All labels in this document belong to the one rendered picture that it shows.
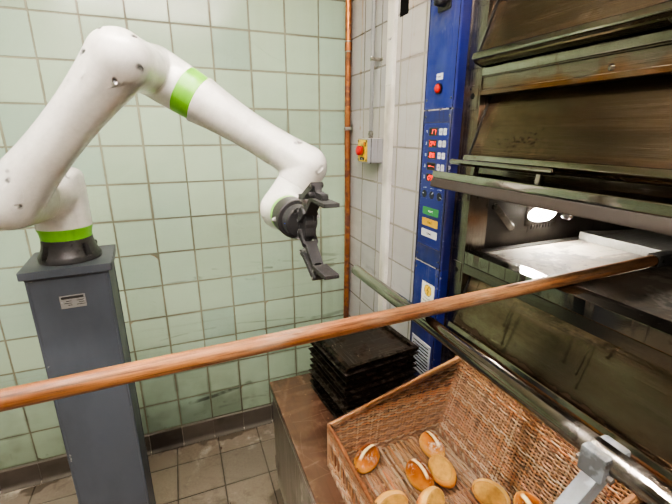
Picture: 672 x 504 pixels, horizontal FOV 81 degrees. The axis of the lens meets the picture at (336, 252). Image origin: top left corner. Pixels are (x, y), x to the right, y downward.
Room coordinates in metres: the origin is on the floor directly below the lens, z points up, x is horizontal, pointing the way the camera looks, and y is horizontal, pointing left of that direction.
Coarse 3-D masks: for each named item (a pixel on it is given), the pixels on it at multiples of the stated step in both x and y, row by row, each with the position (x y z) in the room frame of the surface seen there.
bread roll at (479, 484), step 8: (480, 480) 0.82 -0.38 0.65; (488, 480) 0.82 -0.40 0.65; (472, 488) 0.82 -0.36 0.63; (480, 488) 0.81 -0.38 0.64; (488, 488) 0.80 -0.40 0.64; (496, 488) 0.79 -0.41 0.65; (480, 496) 0.80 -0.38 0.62; (488, 496) 0.79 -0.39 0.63; (496, 496) 0.78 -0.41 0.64; (504, 496) 0.78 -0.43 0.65
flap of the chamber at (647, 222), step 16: (464, 192) 0.97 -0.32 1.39; (480, 192) 0.92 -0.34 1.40; (496, 192) 0.87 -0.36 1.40; (512, 192) 0.83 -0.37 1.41; (544, 208) 0.75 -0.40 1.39; (560, 208) 0.72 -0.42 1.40; (576, 208) 0.69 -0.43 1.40; (592, 208) 0.67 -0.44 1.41; (608, 208) 0.64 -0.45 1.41; (624, 224) 0.61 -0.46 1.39; (640, 224) 0.59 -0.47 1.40; (656, 224) 0.57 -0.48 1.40
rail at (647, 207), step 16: (432, 176) 1.10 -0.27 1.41; (448, 176) 1.04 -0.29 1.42; (464, 176) 0.98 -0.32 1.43; (528, 192) 0.80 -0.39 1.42; (544, 192) 0.76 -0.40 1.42; (560, 192) 0.73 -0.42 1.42; (576, 192) 0.70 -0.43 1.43; (624, 208) 0.62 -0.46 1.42; (640, 208) 0.60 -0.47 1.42; (656, 208) 0.58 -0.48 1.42
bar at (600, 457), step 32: (384, 288) 0.88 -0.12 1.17; (416, 320) 0.74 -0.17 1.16; (480, 352) 0.59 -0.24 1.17; (512, 384) 0.50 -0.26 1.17; (544, 416) 0.44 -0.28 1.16; (576, 448) 0.40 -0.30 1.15; (608, 448) 0.38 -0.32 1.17; (576, 480) 0.38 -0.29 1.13; (608, 480) 0.36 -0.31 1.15; (640, 480) 0.34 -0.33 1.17
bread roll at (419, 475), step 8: (408, 464) 0.89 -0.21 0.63; (416, 464) 0.88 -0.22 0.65; (424, 464) 0.88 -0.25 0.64; (408, 472) 0.87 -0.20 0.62; (416, 472) 0.86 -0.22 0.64; (424, 472) 0.85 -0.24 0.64; (416, 480) 0.84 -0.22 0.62; (424, 480) 0.84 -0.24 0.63; (432, 480) 0.84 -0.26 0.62; (416, 488) 0.84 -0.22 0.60; (424, 488) 0.83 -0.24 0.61
